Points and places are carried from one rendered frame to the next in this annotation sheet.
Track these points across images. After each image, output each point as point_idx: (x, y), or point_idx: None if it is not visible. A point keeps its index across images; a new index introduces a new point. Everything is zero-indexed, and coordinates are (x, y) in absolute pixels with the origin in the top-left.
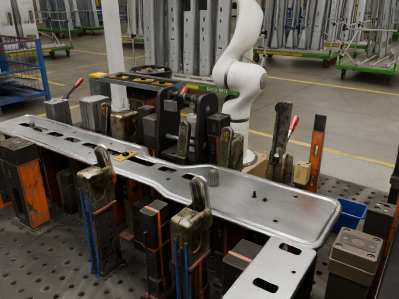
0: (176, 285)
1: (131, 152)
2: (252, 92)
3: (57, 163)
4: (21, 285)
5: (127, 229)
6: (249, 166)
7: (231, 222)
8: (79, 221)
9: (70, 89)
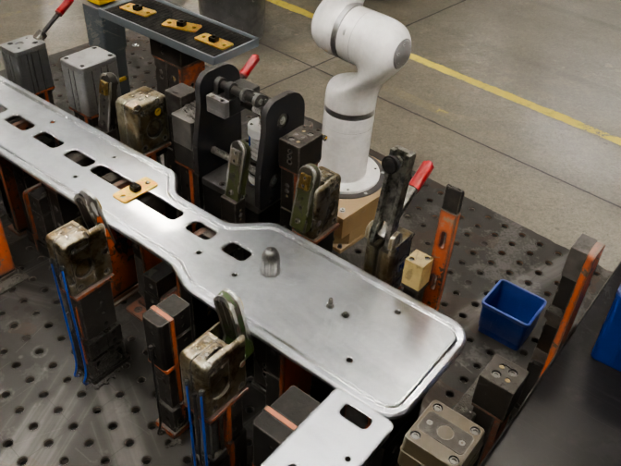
0: None
1: (146, 184)
2: (379, 74)
3: (24, 175)
4: None
5: (141, 299)
6: (364, 197)
7: (282, 353)
8: None
9: (50, 19)
